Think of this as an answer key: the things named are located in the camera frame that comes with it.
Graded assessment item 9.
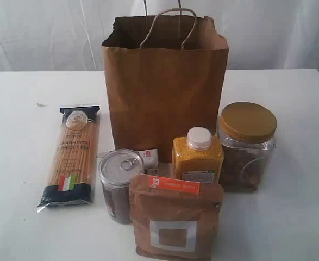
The yellow grain bottle white cap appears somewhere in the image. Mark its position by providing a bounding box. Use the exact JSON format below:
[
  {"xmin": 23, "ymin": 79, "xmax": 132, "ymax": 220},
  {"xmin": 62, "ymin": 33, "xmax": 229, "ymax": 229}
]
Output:
[{"xmin": 172, "ymin": 127, "xmax": 224, "ymax": 183}]

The clear jar with gold lid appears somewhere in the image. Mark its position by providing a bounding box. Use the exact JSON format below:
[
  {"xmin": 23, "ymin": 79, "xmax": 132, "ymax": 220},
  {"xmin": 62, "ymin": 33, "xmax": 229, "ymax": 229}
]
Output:
[{"xmin": 218, "ymin": 102, "xmax": 277, "ymax": 192}]

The brown paper bag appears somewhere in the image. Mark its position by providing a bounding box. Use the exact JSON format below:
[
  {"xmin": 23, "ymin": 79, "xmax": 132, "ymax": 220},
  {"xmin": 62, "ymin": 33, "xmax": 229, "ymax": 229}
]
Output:
[{"xmin": 102, "ymin": 8, "xmax": 229, "ymax": 162}]

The pull-tab can with dark contents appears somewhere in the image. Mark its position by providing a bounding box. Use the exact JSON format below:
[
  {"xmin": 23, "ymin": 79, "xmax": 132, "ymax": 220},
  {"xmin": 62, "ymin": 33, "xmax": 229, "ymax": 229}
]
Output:
[{"xmin": 98, "ymin": 149, "xmax": 144, "ymax": 224}]

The brown kraft stand-up pouch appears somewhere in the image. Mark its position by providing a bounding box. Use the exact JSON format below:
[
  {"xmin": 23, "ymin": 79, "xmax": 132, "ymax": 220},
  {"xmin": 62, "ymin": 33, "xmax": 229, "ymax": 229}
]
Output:
[{"xmin": 129, "ymin": 174, "xmax": 224, "ymax": 260}]

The spaghetti pasta package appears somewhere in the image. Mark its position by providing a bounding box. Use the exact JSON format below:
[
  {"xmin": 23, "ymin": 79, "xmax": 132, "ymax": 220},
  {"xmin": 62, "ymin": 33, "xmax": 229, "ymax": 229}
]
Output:
[{"xmin": 36, "ymin": 105, "xmax": 100, "ymax": 213}]

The white backdrop curtain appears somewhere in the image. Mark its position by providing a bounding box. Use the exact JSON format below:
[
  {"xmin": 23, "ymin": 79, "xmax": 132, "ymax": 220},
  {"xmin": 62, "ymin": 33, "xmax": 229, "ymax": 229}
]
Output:
[{"xmin": 0, "ymin": 1, "xmax": 319, "ymax": 71}]

